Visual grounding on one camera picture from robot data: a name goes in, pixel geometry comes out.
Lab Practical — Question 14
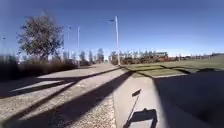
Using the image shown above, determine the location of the row of trees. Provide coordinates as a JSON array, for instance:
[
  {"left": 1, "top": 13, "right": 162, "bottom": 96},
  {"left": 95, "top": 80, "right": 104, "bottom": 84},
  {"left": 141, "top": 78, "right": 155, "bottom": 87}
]
[{"left": 78, "top": 48, "right": 106, "bottom": 66}]

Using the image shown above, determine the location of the tall street lamp pole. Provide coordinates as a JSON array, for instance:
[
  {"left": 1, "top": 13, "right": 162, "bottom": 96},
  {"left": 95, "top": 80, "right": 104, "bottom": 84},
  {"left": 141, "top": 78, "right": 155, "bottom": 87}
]
[{"left": 108, "top": 15, "right": 122, "bottom": 66}]

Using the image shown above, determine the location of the gravel strip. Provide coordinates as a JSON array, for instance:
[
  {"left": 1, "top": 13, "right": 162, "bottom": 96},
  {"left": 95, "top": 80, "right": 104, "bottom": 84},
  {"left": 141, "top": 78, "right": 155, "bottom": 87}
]
[{"left": 0, "top": 63, "right": 134, "bottom": 128}]

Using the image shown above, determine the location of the row of bushes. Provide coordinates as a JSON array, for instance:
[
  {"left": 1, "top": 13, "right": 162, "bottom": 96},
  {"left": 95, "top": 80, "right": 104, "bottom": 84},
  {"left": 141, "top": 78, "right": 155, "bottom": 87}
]
[{"left": 109, "top": 49, "right": 178, "bottom": 66}]

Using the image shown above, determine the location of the grey concrete path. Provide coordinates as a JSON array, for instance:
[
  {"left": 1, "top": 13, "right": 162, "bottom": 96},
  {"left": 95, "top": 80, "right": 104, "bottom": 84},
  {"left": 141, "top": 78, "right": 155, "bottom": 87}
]
[{"left": 112, "top": 68, "right": 224, "bottom": 128}]

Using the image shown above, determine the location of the building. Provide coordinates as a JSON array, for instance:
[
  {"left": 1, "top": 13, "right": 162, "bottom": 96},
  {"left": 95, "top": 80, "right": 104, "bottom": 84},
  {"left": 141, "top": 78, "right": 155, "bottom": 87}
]
[{"left": 154, "top": 51, "right": 170, "bottom": 58}]

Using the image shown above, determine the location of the large leafy tree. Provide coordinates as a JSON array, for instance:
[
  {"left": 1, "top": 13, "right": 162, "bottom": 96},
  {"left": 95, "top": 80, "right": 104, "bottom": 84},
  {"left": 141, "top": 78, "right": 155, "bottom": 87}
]
[{"left": 17, "top": 14, "right": 65, "bottom": 63}]

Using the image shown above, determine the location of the dark hedge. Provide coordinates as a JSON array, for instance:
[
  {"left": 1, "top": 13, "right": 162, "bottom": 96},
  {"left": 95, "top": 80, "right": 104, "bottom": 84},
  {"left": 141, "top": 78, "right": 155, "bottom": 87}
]
[{"left": 0, "top": 54, "right": 80, "bottom": 82}]

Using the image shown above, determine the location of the grass field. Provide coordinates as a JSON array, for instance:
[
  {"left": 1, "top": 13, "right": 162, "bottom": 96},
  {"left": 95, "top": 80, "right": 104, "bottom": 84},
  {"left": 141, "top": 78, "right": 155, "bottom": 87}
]
[{"left": 120, "top": 55, "right": 224, "bottom": 79}]

